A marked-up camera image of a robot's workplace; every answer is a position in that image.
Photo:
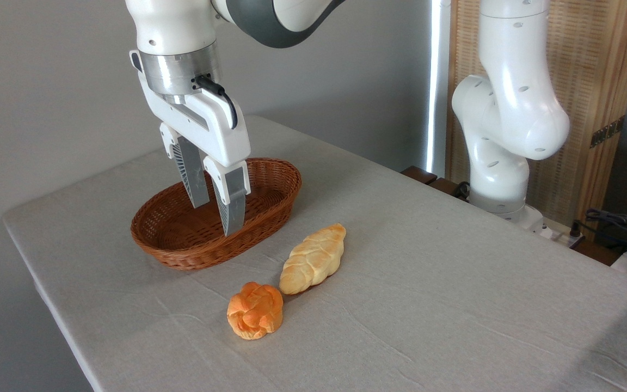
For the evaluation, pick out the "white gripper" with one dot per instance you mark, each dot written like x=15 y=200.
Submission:
x=215 y=130

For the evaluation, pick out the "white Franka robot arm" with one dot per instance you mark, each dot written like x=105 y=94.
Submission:
x=509 y=109

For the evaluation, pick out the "brown wicker oval basket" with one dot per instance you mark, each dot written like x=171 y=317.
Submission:
x=183 y=245

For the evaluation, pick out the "long pale braided bread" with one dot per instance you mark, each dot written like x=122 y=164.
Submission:
x=313 y=258

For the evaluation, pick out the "round orange knotted bread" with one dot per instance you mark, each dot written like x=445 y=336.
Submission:
x=253 y=310

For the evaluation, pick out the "dark brown wooden furniture edge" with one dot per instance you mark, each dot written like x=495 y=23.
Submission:
x=419 y=174

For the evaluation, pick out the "bright narrow window strip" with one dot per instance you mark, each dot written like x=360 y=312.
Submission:
x=437 y=81

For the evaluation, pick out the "grey tablecloth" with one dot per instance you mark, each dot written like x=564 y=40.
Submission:
x=455 y=326

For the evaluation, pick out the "light wooden slatted screen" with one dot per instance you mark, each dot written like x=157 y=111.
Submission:
x=585 y=71

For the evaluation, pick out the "dark metal screen hinge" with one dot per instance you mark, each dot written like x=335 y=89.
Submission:
x=607 y=132

